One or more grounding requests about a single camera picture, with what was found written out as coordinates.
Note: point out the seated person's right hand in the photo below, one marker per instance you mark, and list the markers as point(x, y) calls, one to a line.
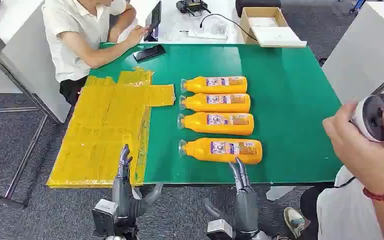
point(137, 35)

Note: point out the standing person's hand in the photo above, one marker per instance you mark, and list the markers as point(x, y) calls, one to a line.
point(371, 165)

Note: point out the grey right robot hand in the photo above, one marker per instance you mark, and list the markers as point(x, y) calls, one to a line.
point(246, 208)

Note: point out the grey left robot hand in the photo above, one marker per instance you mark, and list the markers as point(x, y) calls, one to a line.
point(124, 198)

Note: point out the round black-faced device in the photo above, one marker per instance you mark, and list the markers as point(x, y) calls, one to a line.
point(367, 122)

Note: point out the orange drink bottle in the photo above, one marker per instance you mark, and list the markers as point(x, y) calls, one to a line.
point(216, 86)
point(216, 127)
point(220, 156)
point(216, 105)

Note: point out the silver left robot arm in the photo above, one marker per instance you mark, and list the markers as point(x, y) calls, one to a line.
point(116, 238)

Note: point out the black smartphone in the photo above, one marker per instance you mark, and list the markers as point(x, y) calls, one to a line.
point(149, 53)

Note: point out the black tablet on stand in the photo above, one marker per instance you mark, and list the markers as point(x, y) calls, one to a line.
point(154, 20)

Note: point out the white table foot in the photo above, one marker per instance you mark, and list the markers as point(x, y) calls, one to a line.
point(279, 192)

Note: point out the standing person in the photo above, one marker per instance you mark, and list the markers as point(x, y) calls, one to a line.
point(344, 212)

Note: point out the seated person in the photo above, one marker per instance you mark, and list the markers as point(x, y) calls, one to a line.
point(76, 36)

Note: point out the black electronic device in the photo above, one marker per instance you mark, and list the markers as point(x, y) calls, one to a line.
point(192, 6)

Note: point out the white power strip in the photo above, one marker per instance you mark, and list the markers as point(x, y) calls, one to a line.
point(205, 34)

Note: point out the yellow sheet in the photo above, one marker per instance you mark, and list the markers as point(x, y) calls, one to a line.
point(106, 132)

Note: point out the clear plastic bag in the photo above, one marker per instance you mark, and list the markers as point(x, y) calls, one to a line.
point(218, 26)

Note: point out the green table mat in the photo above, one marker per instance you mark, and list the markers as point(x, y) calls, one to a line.
point(288, 109)

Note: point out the open cardboard box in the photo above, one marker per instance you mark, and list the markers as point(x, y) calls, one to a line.
point(245, 23)

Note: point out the white desk with panel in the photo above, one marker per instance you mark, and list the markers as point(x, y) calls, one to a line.
point(29, 49)

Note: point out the black case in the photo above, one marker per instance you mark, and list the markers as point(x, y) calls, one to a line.
point(256, 3)

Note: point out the white pad in box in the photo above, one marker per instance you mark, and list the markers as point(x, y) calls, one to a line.
point(263, 22)

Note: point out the white flat box lid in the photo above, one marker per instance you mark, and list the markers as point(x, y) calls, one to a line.
point(278, 38)

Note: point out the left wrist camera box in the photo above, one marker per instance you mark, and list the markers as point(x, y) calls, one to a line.
point(104, 213)

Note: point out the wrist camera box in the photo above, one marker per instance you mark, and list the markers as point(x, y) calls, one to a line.
point(104, 213)
point(219, 230)

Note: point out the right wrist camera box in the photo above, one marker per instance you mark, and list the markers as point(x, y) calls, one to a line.
point(219, 230)

